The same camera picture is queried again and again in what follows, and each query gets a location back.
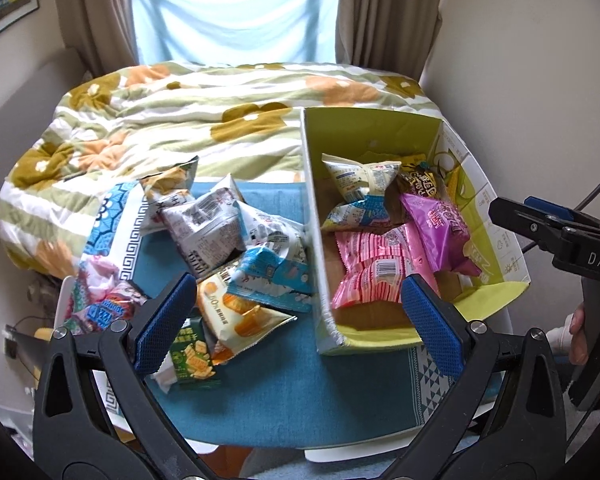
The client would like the pink snack bag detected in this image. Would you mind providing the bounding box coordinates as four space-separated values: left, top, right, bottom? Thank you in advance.
330 221 439 310

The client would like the purple snack bag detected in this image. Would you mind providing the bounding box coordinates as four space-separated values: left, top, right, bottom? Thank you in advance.
399 193 481 292

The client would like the gold chocolate snack bag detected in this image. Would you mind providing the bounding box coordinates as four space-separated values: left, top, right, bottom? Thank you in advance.
380 153 443 200

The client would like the beige snack bag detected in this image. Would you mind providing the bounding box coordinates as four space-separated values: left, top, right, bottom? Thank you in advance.
322 154 401 232

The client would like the person right hand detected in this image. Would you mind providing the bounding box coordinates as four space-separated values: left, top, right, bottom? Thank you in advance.
568 299 600 366

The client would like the small green cracker packet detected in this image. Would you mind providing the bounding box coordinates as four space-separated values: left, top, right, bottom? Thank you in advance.
169 316 220 389

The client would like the orange white snack packet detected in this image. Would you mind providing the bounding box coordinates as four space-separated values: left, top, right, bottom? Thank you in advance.
196 261 297 365

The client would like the blue red patterned snack bag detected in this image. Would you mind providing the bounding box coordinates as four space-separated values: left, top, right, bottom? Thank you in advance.
61 255 148 335

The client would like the grey white snack bag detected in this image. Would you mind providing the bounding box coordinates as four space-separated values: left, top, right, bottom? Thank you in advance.
159 174 245 280

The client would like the blue white snack bag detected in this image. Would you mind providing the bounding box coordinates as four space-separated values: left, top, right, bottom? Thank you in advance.
228 200 314 313

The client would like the brown chip bag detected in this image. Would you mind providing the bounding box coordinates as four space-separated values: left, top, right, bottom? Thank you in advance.
140 156 198 236

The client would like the teal patterned table cloth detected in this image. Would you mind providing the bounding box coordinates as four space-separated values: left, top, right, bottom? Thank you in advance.
54 179 512 451

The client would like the green cardboard box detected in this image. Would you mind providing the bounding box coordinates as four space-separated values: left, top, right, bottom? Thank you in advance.
301 107 530 356

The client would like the floral green white duvet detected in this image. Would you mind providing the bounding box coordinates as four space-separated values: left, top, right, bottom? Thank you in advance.
0 62 440 278

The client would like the grey headboard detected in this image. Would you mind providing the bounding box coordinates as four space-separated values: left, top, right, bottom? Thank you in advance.
0 49 87 191

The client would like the light blue window sheet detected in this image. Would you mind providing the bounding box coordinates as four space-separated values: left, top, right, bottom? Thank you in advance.
132 0 338 66

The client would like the right brown curtain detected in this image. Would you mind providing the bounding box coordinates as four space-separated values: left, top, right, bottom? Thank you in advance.
335 0 442 80

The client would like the brown curtain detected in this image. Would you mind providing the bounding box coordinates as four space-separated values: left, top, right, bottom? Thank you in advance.
55 0 138 75
335 0 442 80

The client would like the left brown curtain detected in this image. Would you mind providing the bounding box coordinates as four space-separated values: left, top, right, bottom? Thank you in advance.
55 0 138 75

